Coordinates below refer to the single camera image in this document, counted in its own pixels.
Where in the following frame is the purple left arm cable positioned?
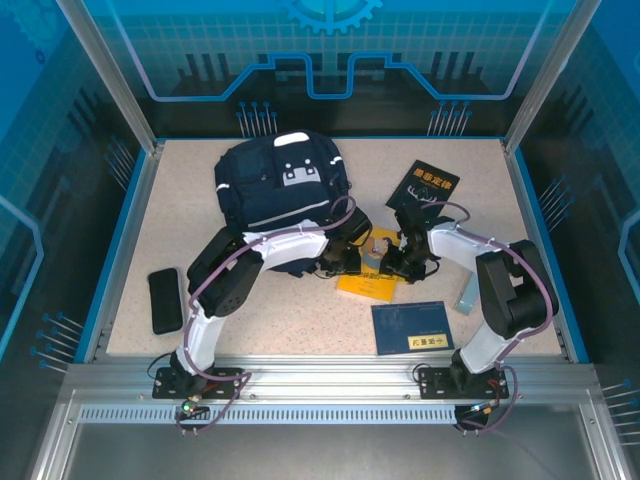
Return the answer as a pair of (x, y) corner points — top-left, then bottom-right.
(174, 194), (359, 436)

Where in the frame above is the blue book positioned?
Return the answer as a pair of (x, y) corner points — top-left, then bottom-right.
(370, 300), (455, 356)

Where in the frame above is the slotted grey cable duct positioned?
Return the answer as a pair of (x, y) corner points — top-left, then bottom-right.
(79, 405), (459, 426)

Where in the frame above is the aluminium side rail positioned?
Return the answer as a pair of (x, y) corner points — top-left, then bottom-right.
(82, 142), (164, 364)
(502, 139), (571, 361)

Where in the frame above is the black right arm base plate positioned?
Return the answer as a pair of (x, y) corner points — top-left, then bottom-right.
(418, 364), (510, 400)

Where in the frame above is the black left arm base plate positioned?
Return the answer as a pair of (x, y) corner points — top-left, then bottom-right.
(152, 367), (246, 400)

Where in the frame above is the blue table edge strip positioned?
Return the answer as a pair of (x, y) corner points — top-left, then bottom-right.
(73, 147), (151, 364)
(513, 147), (591, 364)

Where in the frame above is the aluminium frame post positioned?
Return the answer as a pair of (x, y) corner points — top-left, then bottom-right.
(502, 0), (604, 154)
(57, 0), (166, 156)

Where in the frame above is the navy blue backpack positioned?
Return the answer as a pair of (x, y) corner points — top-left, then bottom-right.
(213, 129), (357, 279)

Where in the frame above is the aluminium cross rail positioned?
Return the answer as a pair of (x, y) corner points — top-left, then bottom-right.
(64, 354), (601, 401)

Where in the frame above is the grey metal bracket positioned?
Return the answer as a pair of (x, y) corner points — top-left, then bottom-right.
(453, 272), (480, 316)

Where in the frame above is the black book yellow title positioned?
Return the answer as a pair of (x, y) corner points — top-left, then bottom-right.
(385, 159), (461, 221)

